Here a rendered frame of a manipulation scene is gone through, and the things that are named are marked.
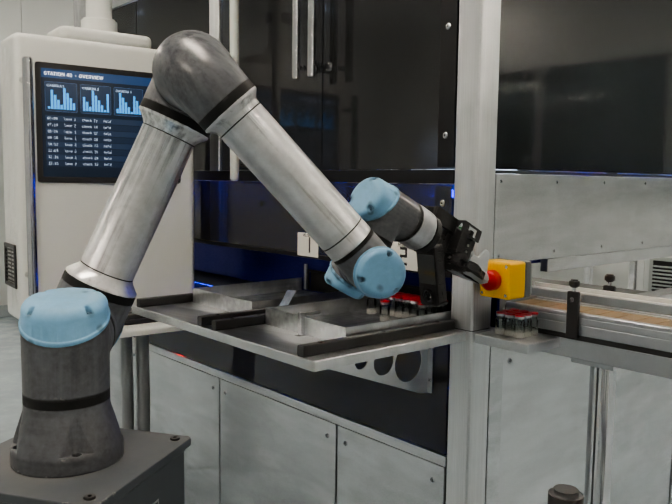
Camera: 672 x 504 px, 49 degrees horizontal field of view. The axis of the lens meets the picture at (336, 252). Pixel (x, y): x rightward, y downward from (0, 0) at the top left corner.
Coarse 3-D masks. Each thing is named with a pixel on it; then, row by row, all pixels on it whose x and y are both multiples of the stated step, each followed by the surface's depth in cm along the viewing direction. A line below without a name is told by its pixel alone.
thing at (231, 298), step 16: (208, 288) 184; (224, 288) 187; (240, 288) 190; (256, 288) 193; (272, 288) 197; (288, 288) 200; (208, 304) 176; (224, 304) 170; (240, 304) 165; (256, 304) 162; (272, 304) 165
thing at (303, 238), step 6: (300, 234) 189; (306, 234) 187; (300, 240) 189; (306, 240) 187; (312, 240) 185; (300, 246) 189; (306, 246) 187; (312, 246) 186; (300, 252) 190; (306, 252) 188; (312, 252) 186
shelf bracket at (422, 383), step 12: (432, 348) 156; (372, 360) 146; (432, 360) 156; (348, 372) 142; (360, 372) 144; (372, 372) 147; (420, 372) 156; (432, 372) 157; (396, 384) 151; (408, 384) 154; (420, 384) 156
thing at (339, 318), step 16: (304, 304) 160; (320, 304) 163; (336, 304) 166; (352, 304) 170; (272, 320) 152; (288, 320) 148; (320, 320) 158; (336, 320) 159; (352, 320) 159; (368, 320) 159; (400, 320) 144; (416, 320) 147; (432, 320) 150; (320, 336) 140; (336, 336) 137
